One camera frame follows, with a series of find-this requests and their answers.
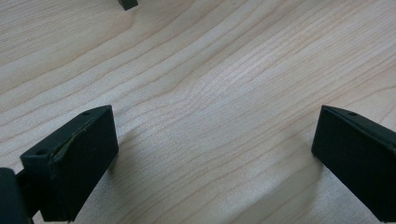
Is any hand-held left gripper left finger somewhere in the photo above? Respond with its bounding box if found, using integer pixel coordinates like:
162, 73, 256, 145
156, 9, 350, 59
20, 105, 120, 223

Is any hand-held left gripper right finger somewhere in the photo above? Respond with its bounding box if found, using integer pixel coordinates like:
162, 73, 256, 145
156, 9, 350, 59
310, 105, 396, 223

